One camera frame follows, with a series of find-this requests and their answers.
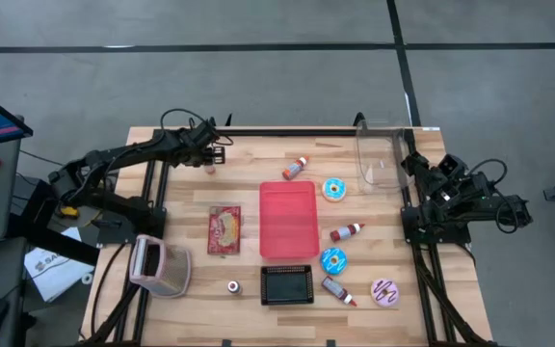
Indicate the black stand leg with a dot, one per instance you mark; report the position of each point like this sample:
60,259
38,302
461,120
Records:
51,239

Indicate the pink frosted toy donut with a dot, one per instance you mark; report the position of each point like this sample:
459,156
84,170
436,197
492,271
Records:
376,294

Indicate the blue frosted toy donut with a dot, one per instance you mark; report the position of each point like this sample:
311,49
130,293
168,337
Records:
325,262
327,191

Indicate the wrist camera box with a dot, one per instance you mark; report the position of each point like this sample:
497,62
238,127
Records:
452,166
203,131

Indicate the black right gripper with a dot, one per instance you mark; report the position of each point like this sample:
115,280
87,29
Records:
446,185

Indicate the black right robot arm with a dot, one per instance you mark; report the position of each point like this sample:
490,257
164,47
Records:
499,212

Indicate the yellow tool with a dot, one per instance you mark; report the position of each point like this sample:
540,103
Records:
69,211

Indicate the clear plastic container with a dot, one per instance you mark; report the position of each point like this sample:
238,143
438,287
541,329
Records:
378,144

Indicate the pink mesh organizer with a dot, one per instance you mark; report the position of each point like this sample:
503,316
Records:
171,270

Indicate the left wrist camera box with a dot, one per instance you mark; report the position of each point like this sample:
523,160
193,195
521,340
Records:
203,131

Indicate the white paper sheet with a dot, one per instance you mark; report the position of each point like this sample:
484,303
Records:
56,282

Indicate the white tape roll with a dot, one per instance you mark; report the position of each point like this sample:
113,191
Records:
83,278

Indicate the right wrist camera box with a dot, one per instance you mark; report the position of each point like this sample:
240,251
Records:
452,166

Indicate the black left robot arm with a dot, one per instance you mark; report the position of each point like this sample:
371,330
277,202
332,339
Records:
113,159

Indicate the pink plastic tray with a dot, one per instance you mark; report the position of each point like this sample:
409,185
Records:
287,221

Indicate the black slotted plastic basket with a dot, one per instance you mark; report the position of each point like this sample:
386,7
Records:
286,285

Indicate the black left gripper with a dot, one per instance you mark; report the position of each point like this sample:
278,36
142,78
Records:
192,152

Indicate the red popcorn bag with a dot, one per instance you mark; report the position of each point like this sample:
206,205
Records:
224,231

